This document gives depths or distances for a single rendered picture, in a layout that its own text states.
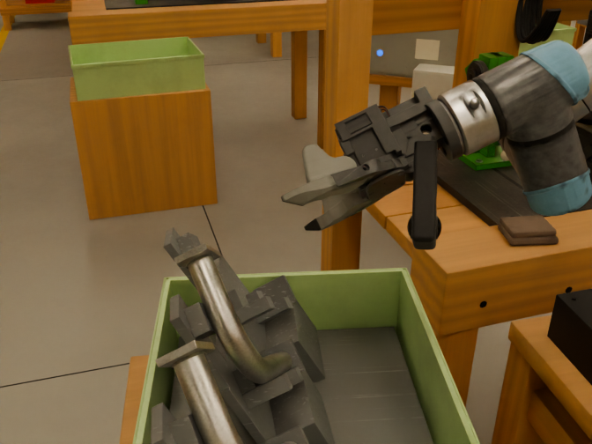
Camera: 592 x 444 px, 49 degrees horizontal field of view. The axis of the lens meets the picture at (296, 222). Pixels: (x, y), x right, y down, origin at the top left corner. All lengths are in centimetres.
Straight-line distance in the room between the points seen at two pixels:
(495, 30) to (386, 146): 117
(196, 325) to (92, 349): 186
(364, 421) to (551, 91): 54
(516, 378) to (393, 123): 67
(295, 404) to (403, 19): 117
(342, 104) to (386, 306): 69
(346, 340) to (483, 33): 99
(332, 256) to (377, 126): 119
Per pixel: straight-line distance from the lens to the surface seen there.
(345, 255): 190
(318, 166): 69
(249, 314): 96
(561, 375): 116
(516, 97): 74
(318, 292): 114
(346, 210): 78
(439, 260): 130
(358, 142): 73
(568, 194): 81
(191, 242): 90
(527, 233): 139
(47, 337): 270
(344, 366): 110
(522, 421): 132
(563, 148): 79
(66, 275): 305
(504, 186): 164
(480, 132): 74
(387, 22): 180
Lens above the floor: 156
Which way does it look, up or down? 28 degrees down
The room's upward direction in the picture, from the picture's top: straight up
